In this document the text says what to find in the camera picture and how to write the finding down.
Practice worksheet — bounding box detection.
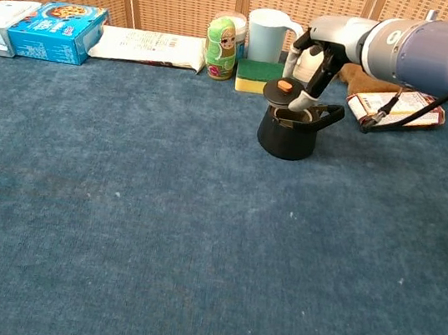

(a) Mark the blue cookie box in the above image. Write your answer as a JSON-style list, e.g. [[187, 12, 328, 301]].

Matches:
[[3, 0, 113, 70]]

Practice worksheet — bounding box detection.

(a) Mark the beige upturned bowl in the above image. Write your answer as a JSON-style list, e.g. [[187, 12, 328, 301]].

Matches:
[[284, 42, 344, 88]]

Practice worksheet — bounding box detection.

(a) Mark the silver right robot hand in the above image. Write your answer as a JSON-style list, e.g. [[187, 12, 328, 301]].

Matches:
[[277, 7, 380, 123]]

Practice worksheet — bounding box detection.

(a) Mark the white flat plastic package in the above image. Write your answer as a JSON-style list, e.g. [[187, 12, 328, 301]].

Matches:
[[86, 22, 209, 76]]

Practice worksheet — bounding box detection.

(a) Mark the light blue white pitcher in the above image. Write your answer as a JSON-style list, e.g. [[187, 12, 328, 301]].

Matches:
[[242, 6, 309, 68]]

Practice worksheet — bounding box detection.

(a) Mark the green matryoshka doll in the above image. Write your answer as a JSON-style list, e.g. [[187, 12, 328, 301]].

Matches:
[[199, 15, 243, 83]]

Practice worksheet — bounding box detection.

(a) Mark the black teapot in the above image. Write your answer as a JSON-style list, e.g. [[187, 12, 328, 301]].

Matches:
[[253, 93, 347, 168]]

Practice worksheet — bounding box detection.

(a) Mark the brown plush capybara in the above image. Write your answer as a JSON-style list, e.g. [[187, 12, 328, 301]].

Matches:
[[334, 61, 408, 105]]

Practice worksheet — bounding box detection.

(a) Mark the maroon cream snack package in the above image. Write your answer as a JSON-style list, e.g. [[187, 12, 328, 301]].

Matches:
[[341, 81, 448, 142]]

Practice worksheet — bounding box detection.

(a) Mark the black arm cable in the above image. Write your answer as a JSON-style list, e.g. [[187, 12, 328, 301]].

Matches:
[[359, 42, 448, 146]]

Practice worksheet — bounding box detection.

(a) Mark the green yellow sponge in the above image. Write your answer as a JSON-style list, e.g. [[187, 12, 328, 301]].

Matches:
[[233, 57, 298, 100]]

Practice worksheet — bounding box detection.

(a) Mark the black lid with orange knob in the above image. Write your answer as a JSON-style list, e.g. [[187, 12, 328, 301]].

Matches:
[[260, 73, 308, 113]]

